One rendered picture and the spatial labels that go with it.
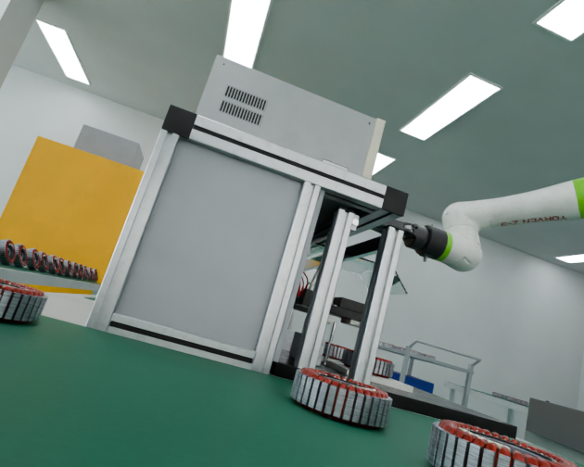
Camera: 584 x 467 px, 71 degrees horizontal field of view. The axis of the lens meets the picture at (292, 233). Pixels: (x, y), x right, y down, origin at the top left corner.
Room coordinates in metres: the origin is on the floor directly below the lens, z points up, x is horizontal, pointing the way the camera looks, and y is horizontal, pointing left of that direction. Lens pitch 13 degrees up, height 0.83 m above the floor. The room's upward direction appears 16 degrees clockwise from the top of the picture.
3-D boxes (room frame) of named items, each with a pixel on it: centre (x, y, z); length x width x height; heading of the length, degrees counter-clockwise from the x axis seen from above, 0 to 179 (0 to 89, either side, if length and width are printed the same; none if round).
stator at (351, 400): (0.49, -0.10, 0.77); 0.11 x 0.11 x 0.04
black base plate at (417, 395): (1.05, -0.20, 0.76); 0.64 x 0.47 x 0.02; 11
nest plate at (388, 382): (0.93, -0.24, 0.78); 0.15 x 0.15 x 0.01; 11
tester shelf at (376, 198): (0.99, 0.10, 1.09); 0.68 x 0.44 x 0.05; 11
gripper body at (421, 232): (1.16, -0.33, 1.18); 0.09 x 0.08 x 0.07; 101
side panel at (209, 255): (0.66, 0.11, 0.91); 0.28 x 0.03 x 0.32; 101
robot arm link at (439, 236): (1.17, -0.40, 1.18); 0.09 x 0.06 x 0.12; 11
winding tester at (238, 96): (1.00, 0.10, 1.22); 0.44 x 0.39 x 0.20; 11
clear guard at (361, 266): (1.23, -0.18, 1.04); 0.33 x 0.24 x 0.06; 101
